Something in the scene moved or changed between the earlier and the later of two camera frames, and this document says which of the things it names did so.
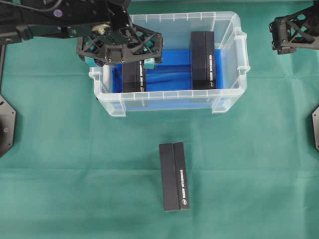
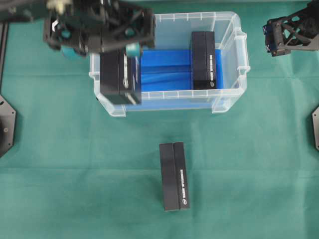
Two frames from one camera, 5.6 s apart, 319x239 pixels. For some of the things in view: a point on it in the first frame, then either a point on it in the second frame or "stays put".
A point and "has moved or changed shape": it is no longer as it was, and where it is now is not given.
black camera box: (133, 76) has moved or changed shape
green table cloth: (78, 171) stays put
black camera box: (203, 60) stays put
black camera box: (174, 176) stays put
